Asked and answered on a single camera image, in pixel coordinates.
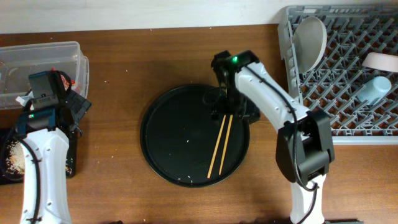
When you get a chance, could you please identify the red snack wrapper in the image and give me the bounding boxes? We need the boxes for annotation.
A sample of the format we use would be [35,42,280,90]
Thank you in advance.
[51,67,75,90]

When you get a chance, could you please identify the light blue cup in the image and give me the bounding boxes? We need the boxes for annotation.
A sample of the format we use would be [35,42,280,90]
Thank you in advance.
[358,76,392,106]

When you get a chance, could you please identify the rice and shell leftovers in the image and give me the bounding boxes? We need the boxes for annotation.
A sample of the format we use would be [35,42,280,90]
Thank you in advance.
[6,141,25,175]

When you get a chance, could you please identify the white small bowl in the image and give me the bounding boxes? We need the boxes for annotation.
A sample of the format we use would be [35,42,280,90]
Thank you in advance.
[362,52,398,72]

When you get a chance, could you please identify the grey dishwasher rack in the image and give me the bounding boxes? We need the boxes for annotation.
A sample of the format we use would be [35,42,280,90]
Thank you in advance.
[278,5,397,145]

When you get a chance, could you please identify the white dinner plate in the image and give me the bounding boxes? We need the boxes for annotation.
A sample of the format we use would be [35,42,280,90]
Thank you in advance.
[292,17,327,73]

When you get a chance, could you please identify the clear plastic waste bin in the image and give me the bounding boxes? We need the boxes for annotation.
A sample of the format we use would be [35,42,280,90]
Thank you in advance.
[1,41,90,110]

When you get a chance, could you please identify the black rectangular waste tray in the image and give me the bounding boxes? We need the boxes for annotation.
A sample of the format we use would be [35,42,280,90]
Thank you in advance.
[1,128,77,185]

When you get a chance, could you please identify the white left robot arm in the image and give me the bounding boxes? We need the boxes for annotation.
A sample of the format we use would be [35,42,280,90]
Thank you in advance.
[13,70,91,223]

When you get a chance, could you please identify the round black serving tray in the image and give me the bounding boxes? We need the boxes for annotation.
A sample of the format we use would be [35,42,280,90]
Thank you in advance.
[140,84,250,187]

